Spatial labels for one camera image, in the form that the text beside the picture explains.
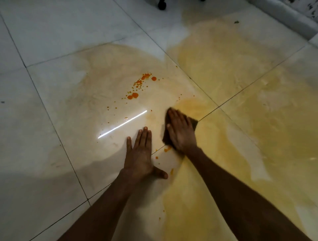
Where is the person's left hand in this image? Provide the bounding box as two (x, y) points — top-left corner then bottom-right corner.
(118, 127), (168, 186)

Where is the person's right hand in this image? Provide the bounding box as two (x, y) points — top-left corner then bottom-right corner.
(165, 108), (198, 156)

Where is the brown cleaning cloth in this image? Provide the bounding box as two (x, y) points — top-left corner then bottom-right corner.
(162, 107), (199, 150)

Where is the person's right forearm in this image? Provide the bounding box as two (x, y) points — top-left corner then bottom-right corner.
(184, 147), (312, 241)

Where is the person's left forearm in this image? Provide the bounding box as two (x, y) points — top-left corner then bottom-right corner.
(57, 171), (142, 241)

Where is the orange sauce splatter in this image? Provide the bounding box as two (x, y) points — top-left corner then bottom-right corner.
(106, 72), (165, 124)

